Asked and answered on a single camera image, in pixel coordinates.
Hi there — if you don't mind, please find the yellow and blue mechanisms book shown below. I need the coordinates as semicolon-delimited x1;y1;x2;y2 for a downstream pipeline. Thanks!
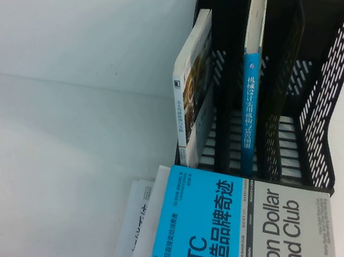
219;0;285;178

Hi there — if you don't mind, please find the plain white book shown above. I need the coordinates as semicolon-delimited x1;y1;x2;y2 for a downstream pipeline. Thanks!
127;161;173;257

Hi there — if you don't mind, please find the white book with gear cover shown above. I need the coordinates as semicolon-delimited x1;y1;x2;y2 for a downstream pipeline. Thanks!
156;4;234;171

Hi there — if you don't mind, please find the white book with black text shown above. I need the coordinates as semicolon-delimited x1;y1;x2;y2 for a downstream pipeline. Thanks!
112;176;157;257

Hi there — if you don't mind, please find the blue and grey DTC book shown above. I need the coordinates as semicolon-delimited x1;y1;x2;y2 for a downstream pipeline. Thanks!
150;163;344;257

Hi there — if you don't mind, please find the black plastic book stand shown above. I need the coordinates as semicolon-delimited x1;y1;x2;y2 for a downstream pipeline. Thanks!
165;0;344;198

